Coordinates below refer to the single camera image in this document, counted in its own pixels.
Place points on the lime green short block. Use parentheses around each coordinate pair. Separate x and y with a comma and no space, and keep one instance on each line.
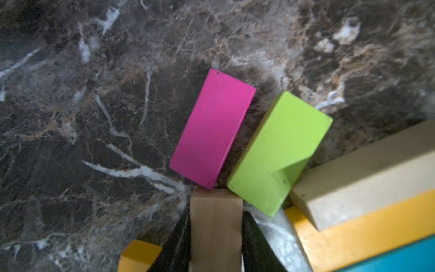
(278,152)

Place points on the cyan long block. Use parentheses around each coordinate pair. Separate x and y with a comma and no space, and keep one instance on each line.
(416,257)

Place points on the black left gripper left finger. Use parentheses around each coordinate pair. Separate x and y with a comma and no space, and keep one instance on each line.
(176,253)

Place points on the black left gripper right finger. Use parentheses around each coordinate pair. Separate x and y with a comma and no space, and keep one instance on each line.
(256,252)

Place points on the amber yellow short block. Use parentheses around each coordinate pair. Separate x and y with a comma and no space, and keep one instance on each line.
(138,256)

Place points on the amber yellow long block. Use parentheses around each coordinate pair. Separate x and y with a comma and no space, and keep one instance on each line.
(367,236)

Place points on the natural wood short block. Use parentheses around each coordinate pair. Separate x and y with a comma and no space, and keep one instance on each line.
(216,223)

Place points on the magenta block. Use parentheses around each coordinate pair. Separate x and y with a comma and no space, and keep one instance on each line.
(211,128)

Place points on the natural wood long block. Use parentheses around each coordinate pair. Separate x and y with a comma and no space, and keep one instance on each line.
(388,171)

